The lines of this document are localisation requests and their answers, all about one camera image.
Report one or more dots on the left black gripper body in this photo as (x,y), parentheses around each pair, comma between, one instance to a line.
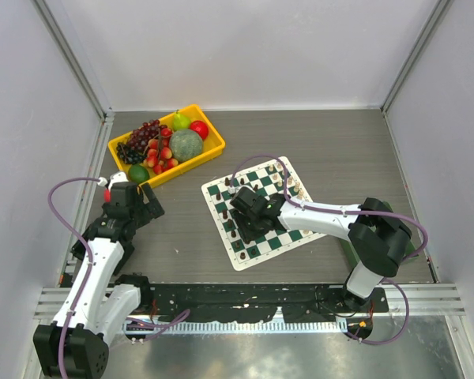
(139,212)

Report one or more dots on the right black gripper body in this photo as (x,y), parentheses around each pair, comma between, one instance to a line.
(250,230)

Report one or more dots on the green white chess board mat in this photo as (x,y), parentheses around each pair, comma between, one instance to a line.
(267,179)

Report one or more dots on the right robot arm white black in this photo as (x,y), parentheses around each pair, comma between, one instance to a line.
(328,220)

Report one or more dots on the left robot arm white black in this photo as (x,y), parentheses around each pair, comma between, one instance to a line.
(77,342)

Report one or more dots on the green avocado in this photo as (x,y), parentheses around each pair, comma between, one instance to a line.
(138,174)

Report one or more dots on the black grape bunch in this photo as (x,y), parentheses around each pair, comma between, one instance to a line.
(127,155)

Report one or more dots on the dark purple grape bunch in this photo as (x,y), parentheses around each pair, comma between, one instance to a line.
(139,139)

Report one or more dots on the green netted melon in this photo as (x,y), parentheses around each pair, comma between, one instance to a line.
(185,145)

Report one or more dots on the green pear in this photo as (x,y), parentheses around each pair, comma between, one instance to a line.
(180,121)

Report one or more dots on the red apple in tray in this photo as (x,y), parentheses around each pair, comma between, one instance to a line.
(200,128)

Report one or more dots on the green plastic tray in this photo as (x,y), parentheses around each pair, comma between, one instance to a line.
(408,248)

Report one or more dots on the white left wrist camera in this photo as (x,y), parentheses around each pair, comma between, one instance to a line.
(115,178)

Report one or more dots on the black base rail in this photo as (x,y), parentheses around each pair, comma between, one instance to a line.
(252,303)

